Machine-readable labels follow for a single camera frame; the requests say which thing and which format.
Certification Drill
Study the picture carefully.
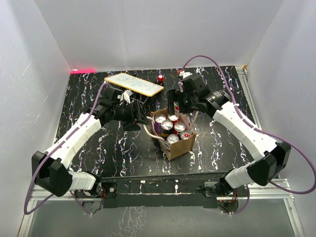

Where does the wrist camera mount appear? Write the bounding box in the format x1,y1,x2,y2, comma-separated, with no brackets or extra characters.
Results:
118,90,133,104
178,70,192,79

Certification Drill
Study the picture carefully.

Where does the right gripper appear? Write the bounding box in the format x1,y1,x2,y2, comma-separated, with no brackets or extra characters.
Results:
167,88,198,116

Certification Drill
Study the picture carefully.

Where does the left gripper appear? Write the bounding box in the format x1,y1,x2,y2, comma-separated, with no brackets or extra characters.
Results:
112,100,150,131

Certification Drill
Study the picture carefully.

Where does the blue energy drink can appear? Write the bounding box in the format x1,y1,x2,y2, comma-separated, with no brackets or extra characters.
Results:
180,130,192,140

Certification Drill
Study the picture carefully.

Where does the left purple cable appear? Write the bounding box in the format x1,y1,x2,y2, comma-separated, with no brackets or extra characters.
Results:
23,82,124,215

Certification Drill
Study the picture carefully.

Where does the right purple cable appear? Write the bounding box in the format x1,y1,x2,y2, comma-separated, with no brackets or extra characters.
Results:
181,55,316,215

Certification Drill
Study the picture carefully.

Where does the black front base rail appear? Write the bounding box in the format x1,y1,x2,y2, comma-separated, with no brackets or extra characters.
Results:
101,172,224,208

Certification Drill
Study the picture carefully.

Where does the purple cable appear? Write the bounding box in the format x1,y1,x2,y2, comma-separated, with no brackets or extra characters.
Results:
181,55,316,215
23,82,124,215

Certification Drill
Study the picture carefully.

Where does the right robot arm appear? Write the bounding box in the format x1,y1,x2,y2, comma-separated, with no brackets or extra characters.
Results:
167,72,291,196

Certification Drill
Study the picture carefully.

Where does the white tablet with stand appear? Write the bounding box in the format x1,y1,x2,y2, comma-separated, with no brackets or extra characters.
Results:
104,73,164,104

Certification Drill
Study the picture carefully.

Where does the purple drink can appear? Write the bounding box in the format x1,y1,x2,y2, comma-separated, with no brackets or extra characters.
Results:
154,114,168,140

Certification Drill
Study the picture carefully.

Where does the black drink can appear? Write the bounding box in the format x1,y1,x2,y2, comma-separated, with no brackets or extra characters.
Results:
160,119,173,138

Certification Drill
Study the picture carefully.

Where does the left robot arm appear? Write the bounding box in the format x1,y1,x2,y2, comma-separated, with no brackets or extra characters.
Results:
32,86,151,197

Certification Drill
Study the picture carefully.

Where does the red Coke can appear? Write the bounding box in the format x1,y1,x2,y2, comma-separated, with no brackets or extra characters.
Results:
173,122,186,135
167,115,179,124

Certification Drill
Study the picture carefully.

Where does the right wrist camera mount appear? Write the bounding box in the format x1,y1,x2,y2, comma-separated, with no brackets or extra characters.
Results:
178,70,192,79

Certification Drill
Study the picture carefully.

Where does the silver top can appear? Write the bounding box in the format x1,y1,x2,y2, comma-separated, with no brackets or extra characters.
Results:
166,134,179,144

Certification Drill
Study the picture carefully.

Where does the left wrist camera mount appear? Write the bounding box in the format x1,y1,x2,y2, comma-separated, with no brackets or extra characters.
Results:
118,90,133,104

